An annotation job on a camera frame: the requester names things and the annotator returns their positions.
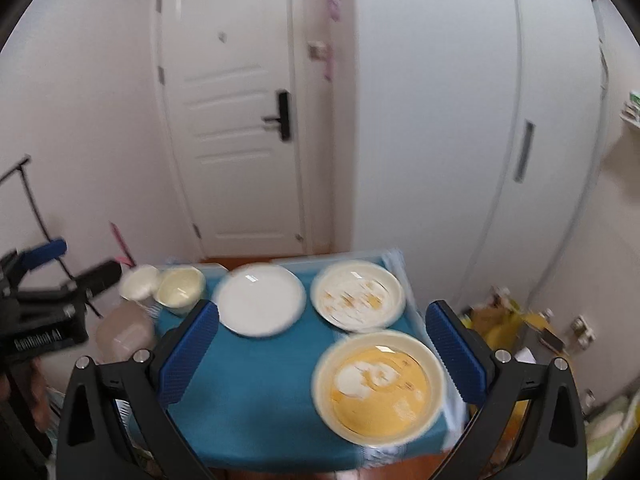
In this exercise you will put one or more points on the black door handle lock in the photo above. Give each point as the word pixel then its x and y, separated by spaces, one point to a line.
pixel 282 120

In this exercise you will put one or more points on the pink handled mop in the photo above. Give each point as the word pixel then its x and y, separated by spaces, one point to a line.
pixel 126 258

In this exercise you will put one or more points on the beige square plastic bowl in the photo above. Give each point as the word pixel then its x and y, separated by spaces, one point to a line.
pixel 124 331

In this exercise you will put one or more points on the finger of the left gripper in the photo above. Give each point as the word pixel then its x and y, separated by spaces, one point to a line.
pixel 94 281
pixel 35 257

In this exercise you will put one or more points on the yellow centre duck plate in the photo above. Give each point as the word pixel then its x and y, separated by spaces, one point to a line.
pixel 379 389

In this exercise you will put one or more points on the white ceramic bowl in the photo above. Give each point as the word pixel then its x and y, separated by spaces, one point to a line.
pixel 139 284

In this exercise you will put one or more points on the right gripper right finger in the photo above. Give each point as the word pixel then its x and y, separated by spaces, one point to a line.
pixel 551 442

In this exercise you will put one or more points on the white duck cartoon plate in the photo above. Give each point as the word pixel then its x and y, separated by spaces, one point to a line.
pixel 358 296

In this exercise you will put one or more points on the person's left hand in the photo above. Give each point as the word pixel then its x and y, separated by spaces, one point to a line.
pixel 37 396

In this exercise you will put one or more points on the black clothes rack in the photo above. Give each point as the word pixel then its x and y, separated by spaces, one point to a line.
pixel 19 169

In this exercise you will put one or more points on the plain white plate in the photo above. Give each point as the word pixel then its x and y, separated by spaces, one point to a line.
pixel 259 300

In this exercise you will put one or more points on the cream duck pattern bowl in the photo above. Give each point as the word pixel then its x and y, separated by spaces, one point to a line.
pixel 180 289

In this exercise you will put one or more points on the white entrance door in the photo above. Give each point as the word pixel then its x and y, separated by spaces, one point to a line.
pixel 223 63

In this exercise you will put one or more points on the yellow bags pile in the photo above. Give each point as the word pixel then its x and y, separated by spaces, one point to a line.
pixel 528 335

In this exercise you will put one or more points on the white wardrobe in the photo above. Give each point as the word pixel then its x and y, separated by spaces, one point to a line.
pixel 476 124

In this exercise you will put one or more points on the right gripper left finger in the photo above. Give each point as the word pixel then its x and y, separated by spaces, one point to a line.
pixel 92 439

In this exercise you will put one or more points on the green striped bedding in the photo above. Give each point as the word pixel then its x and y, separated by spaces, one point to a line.
pixel 609 435

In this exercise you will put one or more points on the teal patterned tablecloth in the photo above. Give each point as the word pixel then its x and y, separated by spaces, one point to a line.
pixel 249 407

